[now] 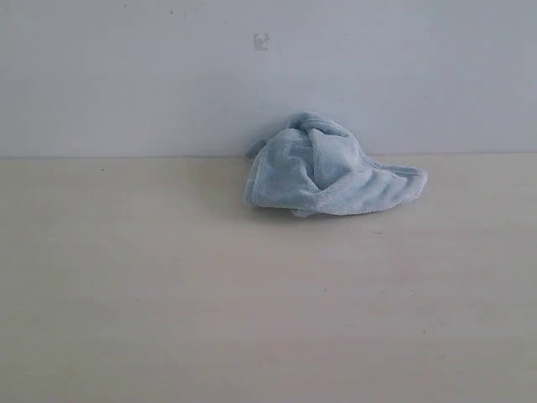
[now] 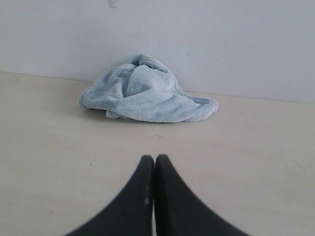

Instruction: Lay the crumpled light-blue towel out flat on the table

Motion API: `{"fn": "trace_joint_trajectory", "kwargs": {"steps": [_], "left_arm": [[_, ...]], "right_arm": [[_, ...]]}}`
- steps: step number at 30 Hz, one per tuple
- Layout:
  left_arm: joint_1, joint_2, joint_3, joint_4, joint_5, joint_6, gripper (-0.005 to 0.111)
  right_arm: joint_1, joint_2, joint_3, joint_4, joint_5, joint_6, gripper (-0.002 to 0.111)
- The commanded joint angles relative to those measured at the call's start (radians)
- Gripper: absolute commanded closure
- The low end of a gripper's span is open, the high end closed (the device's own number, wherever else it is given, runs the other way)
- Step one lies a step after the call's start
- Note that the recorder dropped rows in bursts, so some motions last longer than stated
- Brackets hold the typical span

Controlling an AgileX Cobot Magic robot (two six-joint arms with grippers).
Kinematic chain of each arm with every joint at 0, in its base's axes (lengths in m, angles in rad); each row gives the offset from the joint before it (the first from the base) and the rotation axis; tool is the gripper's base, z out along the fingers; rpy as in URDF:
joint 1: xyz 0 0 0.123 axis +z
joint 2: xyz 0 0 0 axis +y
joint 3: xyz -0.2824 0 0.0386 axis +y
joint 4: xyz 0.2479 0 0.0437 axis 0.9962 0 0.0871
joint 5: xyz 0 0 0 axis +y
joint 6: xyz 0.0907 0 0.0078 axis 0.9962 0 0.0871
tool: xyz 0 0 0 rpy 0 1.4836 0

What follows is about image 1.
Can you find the light blue terry towel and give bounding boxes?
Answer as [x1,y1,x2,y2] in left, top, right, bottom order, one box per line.
[244,112,428,217]

